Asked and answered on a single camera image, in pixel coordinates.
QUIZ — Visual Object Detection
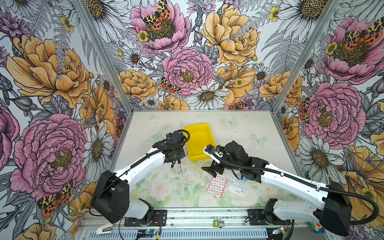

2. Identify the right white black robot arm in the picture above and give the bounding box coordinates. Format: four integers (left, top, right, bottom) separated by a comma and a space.
203, 141, 352, 237

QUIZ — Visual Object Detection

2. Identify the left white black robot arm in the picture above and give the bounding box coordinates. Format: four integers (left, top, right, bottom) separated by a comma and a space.
90, 130, 191, 226

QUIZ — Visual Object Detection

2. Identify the yellow plastic bin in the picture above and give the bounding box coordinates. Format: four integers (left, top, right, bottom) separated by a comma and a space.
183, 123, 216, 162

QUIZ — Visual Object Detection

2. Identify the pink patterned packet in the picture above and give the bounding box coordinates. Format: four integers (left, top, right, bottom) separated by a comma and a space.
206, 175, 228, 198

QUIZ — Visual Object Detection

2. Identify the white blue packet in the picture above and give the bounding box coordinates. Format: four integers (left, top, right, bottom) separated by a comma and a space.
228, 174, 248, 197

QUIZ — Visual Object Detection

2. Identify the small green circuit board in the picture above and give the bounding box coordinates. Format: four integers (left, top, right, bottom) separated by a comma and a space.
136, 229, 157, 239

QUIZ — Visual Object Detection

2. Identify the white stapler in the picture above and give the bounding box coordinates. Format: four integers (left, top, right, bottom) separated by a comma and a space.
96, 224, 114, 235

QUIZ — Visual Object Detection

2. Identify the colourful flower toy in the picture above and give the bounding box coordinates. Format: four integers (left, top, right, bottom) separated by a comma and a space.
310, 222, 325, 233

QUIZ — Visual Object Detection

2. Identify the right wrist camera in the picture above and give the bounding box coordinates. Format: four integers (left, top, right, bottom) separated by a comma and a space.
203, 145, 217, 157

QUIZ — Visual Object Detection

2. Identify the left black corrugated cable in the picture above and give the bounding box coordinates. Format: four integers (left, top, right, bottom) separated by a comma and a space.
101, 129, 191, 199

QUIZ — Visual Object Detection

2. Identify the black corrugated cable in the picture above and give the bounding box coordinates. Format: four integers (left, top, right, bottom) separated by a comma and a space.
101, 129, 191, 199
211, 148, 380, 226

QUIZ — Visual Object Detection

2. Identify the aluminium rail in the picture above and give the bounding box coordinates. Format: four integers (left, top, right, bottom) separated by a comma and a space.
79, 208, 313, 230

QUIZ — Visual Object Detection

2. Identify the small green rail module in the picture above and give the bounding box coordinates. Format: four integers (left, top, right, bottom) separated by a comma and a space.
213, 220, 225, 228

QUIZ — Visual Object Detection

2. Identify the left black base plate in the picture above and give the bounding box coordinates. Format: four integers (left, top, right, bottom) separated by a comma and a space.
124, 210, 168, 227

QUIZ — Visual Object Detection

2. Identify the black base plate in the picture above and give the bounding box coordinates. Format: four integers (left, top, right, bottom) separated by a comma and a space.
124, 210, 168, 227
247, 209, 291, 226

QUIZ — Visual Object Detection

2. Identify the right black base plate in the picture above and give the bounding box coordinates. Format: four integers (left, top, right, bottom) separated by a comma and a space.
247, 209, 291, 226

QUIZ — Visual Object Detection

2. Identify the grey slotted cable duct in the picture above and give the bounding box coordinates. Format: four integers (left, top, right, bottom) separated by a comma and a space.
83, 228, 269, 240

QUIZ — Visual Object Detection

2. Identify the right black corrugated cable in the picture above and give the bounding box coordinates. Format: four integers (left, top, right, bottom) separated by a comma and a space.
211, 148, 380, 226

